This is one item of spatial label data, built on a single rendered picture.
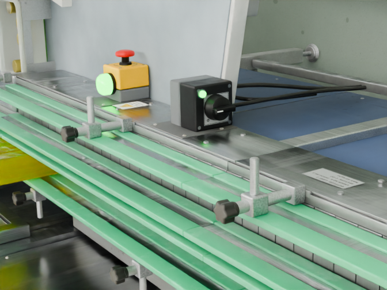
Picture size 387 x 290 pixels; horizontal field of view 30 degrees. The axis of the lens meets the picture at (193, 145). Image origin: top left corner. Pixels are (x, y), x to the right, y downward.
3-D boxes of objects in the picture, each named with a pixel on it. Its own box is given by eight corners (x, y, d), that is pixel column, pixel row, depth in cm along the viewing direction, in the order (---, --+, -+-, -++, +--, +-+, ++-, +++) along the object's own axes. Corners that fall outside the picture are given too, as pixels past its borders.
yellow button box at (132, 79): (135, 92, 155) (104, 97, 151) (133, 57, 153) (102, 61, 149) (151, 98, 149) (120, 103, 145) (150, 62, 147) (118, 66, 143)
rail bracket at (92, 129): (125, 127, 134) (59, 140, 127) (124, 88, 132) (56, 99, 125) (136, 132, 131) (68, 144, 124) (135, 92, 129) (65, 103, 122)
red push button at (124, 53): (112, 66, 149) (111, 49, 148) (129, 64, 151) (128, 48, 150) (121, 68, 146) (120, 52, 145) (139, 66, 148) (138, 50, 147)
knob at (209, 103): (225, 117, 125) (237, 121, 122) (204, 121, 122) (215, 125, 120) (224, 92, 124) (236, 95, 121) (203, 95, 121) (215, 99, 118)
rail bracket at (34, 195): (69, 206, 164) (12, 220, 157) (67, 178, 162) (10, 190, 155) (77, 212, 161) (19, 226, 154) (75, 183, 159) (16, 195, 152)
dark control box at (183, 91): (208, 116, 133) (170, 123, 128) (208, 73, 131) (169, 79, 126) (235, 125, 126) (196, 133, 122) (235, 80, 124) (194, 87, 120)
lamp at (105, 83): (106, 92, 150) (93, 94, 148) (105, 71, 148) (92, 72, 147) (117, 96, 146) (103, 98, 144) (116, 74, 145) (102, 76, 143)
